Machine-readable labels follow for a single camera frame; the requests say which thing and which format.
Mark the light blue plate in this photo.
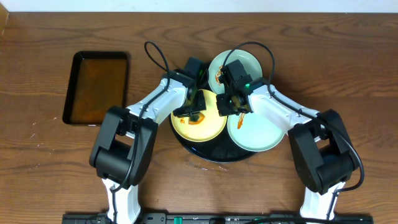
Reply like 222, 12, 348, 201
208, 50, 262, 94
227, 113, 285, 152

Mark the yellow plate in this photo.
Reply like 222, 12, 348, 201
171, 90, 227, 142

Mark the orange green sponge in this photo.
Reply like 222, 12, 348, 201
178, 112, 205, 125

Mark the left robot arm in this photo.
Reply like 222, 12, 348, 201
89, 57, 206, 223

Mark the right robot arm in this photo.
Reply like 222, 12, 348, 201
216, 60, 364, 222

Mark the round black tray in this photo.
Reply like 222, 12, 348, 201
168, 62, 277, 164

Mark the black rectangular water tray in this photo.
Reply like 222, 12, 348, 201
62, 51, 130, 126

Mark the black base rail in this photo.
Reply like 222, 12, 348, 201
61, 212, 374, 224

